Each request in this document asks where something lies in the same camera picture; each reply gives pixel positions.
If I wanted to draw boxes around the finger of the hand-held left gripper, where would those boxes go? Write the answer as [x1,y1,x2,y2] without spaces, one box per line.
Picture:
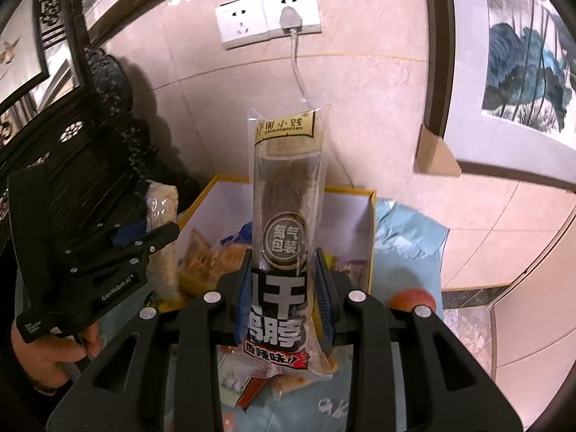
[108,221,181,256]

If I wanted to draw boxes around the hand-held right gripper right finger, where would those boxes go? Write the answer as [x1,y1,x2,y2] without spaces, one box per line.
[312,247,525,432]

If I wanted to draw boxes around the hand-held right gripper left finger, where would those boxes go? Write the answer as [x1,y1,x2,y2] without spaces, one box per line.
[47,247,253,432]

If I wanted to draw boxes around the pale rice cracker packet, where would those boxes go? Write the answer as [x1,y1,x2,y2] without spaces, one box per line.
[144,182,186,302]

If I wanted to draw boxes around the orange print bread packet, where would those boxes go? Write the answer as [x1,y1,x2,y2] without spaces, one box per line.
[179,229,246,298]

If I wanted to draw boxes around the yellow cardboard box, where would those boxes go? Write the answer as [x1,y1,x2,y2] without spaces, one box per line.
[155,173,378,320]

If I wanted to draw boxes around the pile of assorted snack packets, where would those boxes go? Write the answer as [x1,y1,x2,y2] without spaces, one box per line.
[216,342,347,412]

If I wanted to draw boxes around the tall clear black-label packet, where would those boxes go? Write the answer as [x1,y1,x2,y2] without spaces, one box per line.
[245,103,336,379]

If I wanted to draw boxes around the person's left hand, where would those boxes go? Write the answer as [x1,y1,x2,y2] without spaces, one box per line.
[11,324,102,390]

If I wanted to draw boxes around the red apple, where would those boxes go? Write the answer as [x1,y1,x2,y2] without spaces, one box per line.
[389,289,437,315]

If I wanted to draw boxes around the light blue tablecloth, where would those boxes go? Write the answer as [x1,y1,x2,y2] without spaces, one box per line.
[90,198,451,432]

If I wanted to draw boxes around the dark carved wooden furniture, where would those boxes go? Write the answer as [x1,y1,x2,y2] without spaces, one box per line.
[0,47,201,280]

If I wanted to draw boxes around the cardboard corner protector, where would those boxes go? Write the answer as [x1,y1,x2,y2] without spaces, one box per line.
[414,125,462,178]

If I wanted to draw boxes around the black framed picture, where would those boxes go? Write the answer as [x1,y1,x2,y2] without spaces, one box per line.
[0,0,50,104]

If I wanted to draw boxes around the black lattice panel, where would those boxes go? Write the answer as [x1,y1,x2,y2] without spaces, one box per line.
[36,0,88,95]

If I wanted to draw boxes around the white power plug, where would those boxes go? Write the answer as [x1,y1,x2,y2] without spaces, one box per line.
[280,6,303,37]

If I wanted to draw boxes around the framed blue ink painting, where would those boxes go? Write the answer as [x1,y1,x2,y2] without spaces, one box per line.
[423,0,576,190]

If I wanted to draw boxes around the empty white wall socket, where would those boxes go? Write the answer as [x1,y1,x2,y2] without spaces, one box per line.
[215,0,267,50]

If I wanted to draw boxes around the white wall socket with plug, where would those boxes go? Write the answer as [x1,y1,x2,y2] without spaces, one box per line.
[261,0,323,39]

